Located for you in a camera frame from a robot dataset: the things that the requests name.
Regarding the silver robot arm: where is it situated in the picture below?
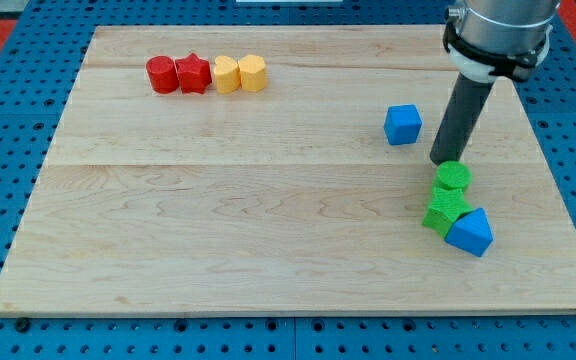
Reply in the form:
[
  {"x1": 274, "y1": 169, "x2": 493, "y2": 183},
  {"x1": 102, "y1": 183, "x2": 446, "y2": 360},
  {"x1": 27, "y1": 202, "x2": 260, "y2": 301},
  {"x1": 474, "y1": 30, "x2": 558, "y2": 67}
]
[{"x1": 443, "y1": 0, "x2": 560, "y2": 83}]

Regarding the blue cube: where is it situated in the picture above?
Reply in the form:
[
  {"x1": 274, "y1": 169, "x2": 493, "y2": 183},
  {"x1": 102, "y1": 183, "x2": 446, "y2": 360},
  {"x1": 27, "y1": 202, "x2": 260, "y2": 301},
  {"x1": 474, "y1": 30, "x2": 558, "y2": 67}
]
[{"x1": 384, "y1": 104, "x2": 423, "y2": 146}]

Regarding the wooden board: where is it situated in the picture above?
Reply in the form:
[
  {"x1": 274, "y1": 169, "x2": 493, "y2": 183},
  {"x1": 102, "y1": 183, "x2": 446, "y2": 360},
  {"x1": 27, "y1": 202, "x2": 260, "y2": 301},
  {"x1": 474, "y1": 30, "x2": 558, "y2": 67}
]
[{"x1": 0, "y1": 25, "x2": 576, "y2": 318}]

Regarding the yellow hexagon block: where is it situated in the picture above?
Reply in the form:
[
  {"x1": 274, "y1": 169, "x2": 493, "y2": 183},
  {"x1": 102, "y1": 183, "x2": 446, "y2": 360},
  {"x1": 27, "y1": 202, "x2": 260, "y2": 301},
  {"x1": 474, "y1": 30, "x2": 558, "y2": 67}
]
[{"x1": 238, "y1": 54, "x2": 268, "y2": 92}]

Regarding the yellow heart block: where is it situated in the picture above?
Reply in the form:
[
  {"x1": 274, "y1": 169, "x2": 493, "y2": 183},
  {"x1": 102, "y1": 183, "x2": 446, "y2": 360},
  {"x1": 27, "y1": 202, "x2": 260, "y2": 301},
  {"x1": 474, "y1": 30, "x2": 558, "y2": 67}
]
[{"x1": 213, "y1": 55, "x2": 241, "y2": 94}]

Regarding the red star block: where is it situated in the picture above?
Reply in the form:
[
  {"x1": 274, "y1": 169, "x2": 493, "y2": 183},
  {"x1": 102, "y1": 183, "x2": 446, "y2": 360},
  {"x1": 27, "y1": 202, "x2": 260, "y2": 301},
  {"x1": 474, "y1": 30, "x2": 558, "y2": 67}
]
[{"x1": 174, "y1": 53, "x2": 212, "y2": 94}]

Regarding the green star block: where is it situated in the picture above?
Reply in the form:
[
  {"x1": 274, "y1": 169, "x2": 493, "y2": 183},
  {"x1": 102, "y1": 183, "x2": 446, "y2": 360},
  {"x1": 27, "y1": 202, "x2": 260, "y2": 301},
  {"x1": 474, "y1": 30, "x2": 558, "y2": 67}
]
[{"x1": 422, "y1": 187, "x2": 474, "y2": 238}]

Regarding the red cylinder block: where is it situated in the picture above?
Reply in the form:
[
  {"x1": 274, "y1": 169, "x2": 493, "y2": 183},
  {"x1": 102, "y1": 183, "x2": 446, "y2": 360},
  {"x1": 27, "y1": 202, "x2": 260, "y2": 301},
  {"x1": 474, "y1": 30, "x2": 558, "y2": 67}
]
[{"x1": 145, "y1": 55, "x2": 179, "y2": 94}]

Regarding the green cylinder block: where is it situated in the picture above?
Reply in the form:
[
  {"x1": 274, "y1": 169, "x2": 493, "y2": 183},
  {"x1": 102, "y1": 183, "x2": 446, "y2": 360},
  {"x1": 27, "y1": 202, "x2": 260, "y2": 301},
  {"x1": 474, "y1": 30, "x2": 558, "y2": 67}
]
[{"x1": 433, "y1": 161, "x2": 473, "y2": 191}]

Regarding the blue triangle block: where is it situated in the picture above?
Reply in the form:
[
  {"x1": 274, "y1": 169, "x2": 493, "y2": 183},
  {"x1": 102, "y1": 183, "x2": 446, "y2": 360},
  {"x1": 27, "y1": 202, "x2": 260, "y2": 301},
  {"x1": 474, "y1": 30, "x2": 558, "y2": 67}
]
[{"x1": 445, "y1": 208, "x2": 494, "y2": 257}]

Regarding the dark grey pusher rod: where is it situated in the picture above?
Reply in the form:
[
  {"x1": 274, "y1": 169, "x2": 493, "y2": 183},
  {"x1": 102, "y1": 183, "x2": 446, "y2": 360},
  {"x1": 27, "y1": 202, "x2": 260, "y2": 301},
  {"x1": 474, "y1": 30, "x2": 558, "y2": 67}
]
[{"x1": 430, "y1": 74, "x2": 493, "y2": 165}]

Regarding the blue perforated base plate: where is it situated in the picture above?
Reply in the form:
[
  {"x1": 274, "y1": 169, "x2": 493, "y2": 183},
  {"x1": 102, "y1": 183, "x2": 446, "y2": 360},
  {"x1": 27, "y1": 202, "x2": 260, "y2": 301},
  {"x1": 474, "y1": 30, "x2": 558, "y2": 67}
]
[{"x1": 0, "y1": 0, "x2": 576, "y2": 359}]

